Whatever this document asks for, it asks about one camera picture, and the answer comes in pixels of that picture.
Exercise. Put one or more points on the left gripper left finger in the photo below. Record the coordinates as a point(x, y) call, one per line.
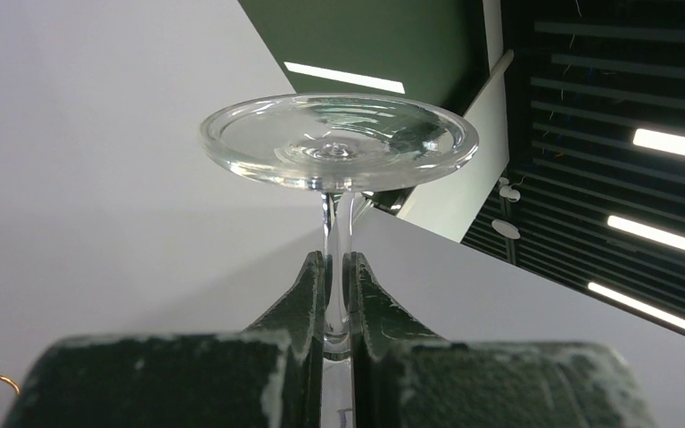
point(200, 378)

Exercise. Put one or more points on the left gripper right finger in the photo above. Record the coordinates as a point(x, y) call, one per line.
point(406, 375)

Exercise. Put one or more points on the clear wine glass back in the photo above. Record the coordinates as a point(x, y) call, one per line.
point(337, 145)

